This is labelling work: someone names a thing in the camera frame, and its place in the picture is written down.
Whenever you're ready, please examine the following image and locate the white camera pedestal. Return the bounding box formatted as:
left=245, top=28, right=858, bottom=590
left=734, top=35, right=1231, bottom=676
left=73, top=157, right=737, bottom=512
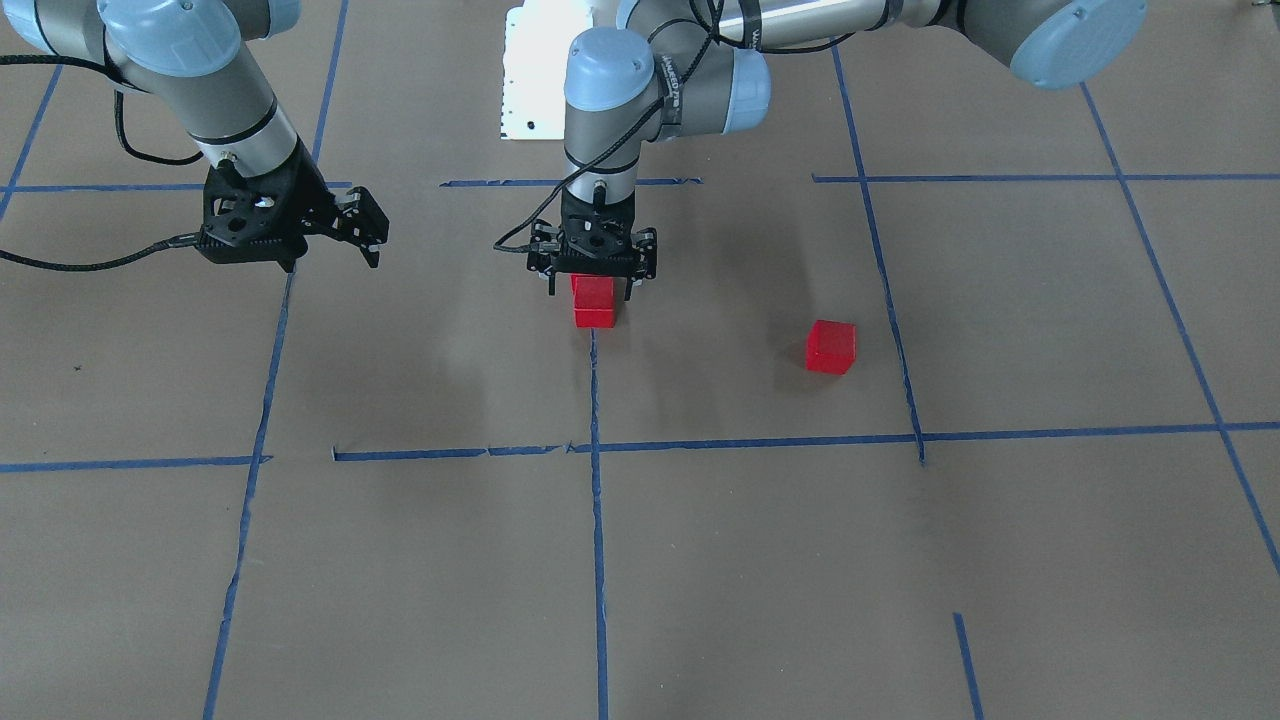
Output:
left=499, top=1, right=620, bottom=141

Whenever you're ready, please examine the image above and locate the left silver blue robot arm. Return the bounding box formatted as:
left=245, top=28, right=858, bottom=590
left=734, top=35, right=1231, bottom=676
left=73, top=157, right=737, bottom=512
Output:
left=515, top=1, right=1147, bottom=287

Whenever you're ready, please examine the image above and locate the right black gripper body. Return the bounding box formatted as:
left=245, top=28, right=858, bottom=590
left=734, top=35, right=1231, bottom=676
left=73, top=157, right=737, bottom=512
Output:
left=195, top=141, right=338, bottom=272

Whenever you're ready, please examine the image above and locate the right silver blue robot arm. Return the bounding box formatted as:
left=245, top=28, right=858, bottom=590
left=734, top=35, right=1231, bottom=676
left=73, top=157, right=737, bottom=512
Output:
left=3, top=1, right=389, bottom=272

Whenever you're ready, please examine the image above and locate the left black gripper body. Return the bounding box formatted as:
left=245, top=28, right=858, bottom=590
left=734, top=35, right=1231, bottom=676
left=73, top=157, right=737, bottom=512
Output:
left=527, top=191, right=658, bottom=279

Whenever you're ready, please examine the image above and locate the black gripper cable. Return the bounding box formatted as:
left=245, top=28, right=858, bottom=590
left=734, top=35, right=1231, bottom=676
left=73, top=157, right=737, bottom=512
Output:
left=0, top=55, right=211, bottom=273

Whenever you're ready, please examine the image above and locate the red block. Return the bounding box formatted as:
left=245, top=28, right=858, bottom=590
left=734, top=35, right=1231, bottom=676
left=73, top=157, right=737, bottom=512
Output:
left=573, top=306, right=617, bottom=329
left=805, top=319, right=858, bottom=375
left=571, top=274, right=614, bottom=313

